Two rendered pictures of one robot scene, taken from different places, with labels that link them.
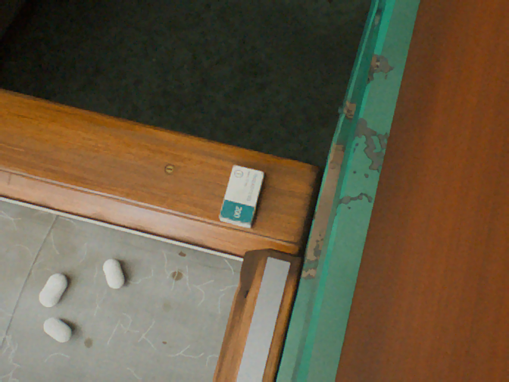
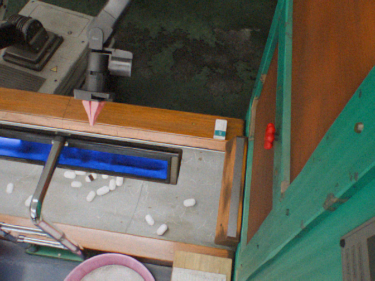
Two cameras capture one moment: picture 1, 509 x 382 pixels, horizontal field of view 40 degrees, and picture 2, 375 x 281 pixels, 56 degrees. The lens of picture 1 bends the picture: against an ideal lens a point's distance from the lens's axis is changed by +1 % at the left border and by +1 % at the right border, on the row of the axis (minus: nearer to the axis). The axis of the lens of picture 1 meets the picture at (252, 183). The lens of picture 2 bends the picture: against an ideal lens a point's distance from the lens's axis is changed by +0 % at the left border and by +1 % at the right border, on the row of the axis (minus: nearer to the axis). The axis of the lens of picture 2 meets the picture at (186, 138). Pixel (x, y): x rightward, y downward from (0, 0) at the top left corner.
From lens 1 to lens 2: 0.46 m
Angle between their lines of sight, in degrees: 14
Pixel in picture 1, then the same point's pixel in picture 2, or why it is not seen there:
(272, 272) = (239, 141)
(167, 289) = (197, 163)
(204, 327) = (212, 174)
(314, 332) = (285, 65)
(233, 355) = (229, 169)
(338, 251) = (287, 52)
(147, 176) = (186, 126)
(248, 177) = (221, 122)
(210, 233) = (210, 143)
